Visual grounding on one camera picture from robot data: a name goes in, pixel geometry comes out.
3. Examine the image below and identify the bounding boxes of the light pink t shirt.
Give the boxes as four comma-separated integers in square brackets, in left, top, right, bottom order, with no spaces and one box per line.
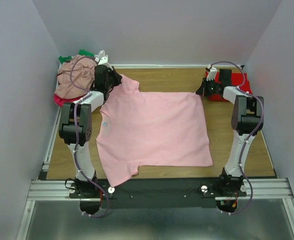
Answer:
[96,76,213,187]

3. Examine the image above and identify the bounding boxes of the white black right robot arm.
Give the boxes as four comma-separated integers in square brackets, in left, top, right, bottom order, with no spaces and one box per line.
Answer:
[196,65,264,198]

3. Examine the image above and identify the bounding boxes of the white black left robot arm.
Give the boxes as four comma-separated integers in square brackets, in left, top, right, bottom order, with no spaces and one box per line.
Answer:
[58,65,122,198]

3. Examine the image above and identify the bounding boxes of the dusty pink t shirt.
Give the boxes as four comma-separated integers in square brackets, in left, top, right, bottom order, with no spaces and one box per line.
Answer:
[54,55,97,99]

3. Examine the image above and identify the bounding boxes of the folded red t shirt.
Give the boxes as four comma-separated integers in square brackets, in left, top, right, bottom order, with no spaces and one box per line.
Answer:
[208,72,253,102]

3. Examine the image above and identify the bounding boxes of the green t shirt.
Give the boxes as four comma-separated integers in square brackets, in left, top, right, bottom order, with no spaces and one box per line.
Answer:
[58,49,95,64]

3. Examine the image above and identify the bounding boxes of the magenta t shirt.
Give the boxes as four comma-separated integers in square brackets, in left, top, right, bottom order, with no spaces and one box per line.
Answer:
[53,94,74,107]

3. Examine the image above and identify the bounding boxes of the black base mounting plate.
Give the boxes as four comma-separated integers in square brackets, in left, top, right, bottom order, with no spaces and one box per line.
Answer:
[65,177,248,215]

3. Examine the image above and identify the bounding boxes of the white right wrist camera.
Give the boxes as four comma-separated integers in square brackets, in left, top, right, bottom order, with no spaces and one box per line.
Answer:
[206,64,218,81]

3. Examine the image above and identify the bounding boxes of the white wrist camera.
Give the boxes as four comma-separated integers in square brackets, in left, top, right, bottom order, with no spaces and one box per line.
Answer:
[98,55,112,69]
[206,64,218,81]

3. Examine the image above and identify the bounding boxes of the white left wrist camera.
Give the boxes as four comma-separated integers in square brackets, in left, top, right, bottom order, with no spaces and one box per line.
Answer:
[98,55,112,69]

